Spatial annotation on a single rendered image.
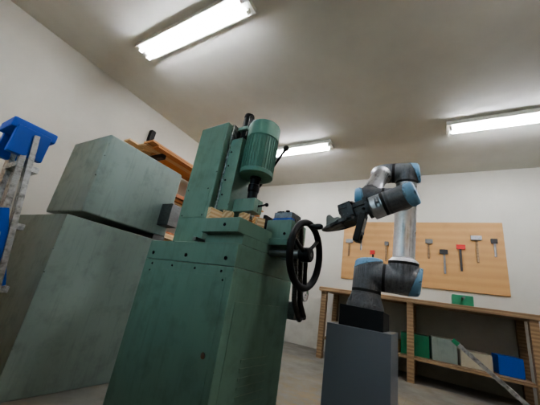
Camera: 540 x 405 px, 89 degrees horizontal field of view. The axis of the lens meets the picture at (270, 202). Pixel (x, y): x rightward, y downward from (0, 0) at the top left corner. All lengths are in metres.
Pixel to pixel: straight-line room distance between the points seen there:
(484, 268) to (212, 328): 3.77
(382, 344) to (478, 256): 3.06
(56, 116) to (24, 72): 0.41
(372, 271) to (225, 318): 0.86
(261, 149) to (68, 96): 2.55
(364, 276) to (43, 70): 3.32
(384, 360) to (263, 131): 1.22
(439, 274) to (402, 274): 2.77
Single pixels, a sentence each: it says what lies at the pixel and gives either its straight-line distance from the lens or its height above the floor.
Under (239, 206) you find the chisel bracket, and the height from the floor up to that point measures 1.02.
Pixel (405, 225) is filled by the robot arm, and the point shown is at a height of 1.10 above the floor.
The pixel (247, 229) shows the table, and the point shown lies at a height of 0.86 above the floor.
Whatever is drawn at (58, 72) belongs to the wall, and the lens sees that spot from 3.64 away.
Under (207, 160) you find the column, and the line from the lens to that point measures 1.59.
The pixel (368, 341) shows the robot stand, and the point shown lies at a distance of 1.50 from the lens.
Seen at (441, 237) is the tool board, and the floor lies 1.74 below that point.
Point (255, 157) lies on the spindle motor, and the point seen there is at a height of 1.27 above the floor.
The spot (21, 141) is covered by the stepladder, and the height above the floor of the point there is 1.06.
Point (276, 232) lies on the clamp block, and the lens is 1.23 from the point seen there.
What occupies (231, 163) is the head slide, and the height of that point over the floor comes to 1.26.
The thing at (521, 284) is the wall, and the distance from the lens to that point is 4.45.
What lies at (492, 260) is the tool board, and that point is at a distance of 4.43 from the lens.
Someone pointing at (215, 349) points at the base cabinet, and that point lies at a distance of 1.08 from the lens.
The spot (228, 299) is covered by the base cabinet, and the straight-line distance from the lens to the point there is 1.05.
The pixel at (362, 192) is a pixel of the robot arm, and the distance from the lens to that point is 1.22.
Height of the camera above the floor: 0.63
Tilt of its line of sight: 19 degrees up
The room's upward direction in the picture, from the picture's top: 9 degrees clockwise
